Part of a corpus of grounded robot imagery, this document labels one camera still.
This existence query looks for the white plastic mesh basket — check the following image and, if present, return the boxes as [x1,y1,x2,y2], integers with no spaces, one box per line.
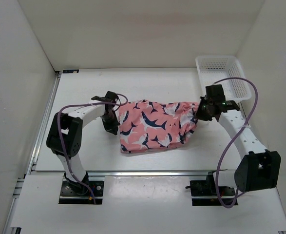
[195,55,252,103]

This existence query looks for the aluminium front rail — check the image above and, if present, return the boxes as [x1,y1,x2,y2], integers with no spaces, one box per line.
[87,170,210,176]

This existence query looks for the aluminium right rail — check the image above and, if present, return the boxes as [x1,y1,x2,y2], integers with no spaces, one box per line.
[238,102,248,120]

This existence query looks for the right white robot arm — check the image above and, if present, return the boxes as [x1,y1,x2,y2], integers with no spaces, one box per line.
[196,84,281,195]

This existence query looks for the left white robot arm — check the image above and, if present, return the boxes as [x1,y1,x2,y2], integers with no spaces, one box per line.
[46,91,122,195]

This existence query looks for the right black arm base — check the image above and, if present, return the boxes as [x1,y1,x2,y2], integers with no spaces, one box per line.
[185,172,236,207]

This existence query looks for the pink shark print shorts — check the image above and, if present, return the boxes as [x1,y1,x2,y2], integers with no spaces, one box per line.
[118,99,199,154]

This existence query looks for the aluminium left rail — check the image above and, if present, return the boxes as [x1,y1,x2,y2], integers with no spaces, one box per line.
[23,71,62,178]

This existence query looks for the aluminium rail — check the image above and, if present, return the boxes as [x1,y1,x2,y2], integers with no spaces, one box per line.
[23,71,62,178]
[238,102,248,120]
[87,170,210,176]

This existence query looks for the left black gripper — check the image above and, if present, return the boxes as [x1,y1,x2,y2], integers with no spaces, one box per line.
[101,110,120,135]

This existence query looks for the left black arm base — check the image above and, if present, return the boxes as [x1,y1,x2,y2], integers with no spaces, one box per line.
[58,174,104,205]

